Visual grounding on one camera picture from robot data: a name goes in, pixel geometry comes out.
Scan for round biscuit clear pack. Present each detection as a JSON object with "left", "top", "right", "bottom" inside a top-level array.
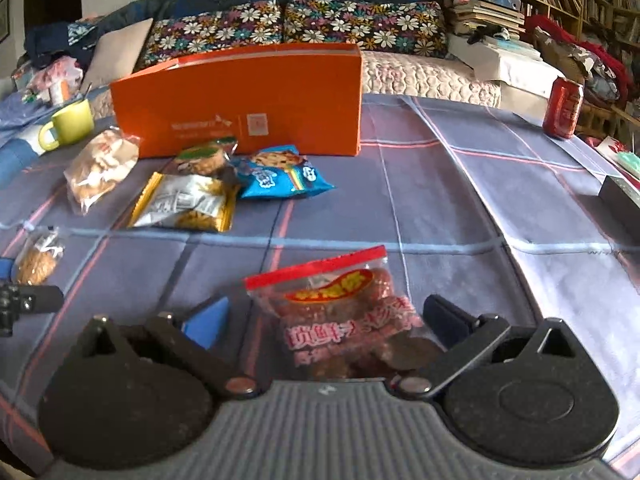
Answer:
[{"left": 13, "top": 226, "right": 65, "bottom": 286}]

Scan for red brown jujube bag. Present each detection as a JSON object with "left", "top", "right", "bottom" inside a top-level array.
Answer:
[{"left": 245, "top": 245, "right": 442, "bottom": 380}]

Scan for silver yellow snack packet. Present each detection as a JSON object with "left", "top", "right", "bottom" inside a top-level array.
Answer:
[{"left": 128, "top": 172, "right": 240, "bottom": 233}]

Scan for clear pack brown cookies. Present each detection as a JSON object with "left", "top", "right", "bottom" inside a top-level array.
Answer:
[{"left": 166, "top": 136, "right": 238, "bottom": 177}]

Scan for clear bag white puffs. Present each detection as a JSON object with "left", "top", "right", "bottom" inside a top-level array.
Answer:
[{"left": 64, "top": 127, "right": 141, "bottom": 216}]

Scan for blue cookie snack packet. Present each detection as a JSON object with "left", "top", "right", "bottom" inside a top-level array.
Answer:
[{"left": 231, "top": 145, "right": 334, "bottom": 200}]

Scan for plaid blue tablecloth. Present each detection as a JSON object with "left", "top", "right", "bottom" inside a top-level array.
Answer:
[{"left": 1, "top": 96, "right": 639, "bottom": 477}]

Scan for green mug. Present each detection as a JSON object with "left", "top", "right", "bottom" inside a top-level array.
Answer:
[{"left": 38, "top": 99, "right": 94, "bottom": 152}]

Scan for black box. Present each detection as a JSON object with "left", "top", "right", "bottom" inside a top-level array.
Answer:
[{"left": 599, "top": 176, "right": 640, "bottom": 243}]

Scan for red soda can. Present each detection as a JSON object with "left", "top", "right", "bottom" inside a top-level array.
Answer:
[{"left": 542, "top": 77, "right": 584, "bottom": 139}]

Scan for orange cardboard box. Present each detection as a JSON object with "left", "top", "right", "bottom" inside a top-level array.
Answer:
[{"left": 110, "top": 44, "right": 362, "bottom": 158}]

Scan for beige pillow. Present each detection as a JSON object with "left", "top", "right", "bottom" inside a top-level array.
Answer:
[{"left": 80, "top": 18, "right": 153, "bottom": 91}]

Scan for white box on sofa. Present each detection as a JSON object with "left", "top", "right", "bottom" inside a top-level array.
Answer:
[{"left": 448, "top": 35, "right": 564, "bottom": 98}]

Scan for floral cushion right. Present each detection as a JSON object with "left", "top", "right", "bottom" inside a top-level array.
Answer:
[{"left": 283, "top": 0, "right": 448, "bottom": 58}]

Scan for floral cushion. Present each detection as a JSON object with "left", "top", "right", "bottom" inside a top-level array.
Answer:
[
  {"left": 283, "top": 0, "right": 448, "bottom": 58},
  {"left": 137, "top": 0, "right": 283, "bottom": 70}
]

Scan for floral cushion left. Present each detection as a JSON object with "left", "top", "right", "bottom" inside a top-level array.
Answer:
[{"left": 137, "top": 0, "right": 283, "bottom": 70}]

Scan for stack of books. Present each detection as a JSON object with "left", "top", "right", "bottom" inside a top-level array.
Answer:
[{"left": 449, "top": 0, "right": 525, "bottom": 40}]

